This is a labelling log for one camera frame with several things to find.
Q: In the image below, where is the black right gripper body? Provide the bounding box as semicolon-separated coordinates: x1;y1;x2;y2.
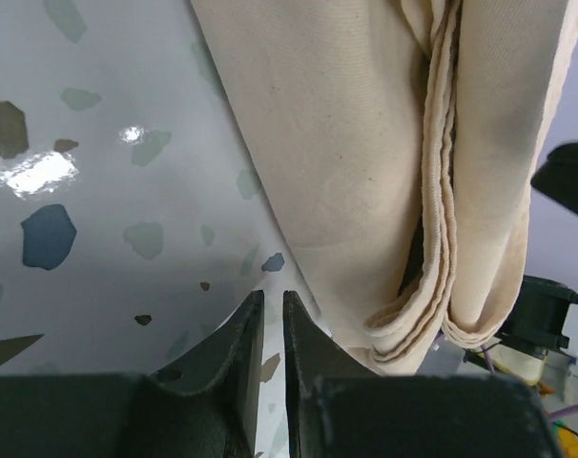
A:
498;275;578;353

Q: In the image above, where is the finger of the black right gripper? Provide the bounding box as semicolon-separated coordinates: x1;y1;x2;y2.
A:
531;142;578;216

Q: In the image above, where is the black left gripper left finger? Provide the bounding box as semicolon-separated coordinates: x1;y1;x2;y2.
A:
0;291;264;457

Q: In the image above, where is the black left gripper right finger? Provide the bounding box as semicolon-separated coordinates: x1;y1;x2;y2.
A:
283;291;563;458

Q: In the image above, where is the beige cloth mat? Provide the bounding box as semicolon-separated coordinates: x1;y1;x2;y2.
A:
193;1;578;375

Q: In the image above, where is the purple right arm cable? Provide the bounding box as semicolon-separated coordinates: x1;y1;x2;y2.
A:
463;343;578;424

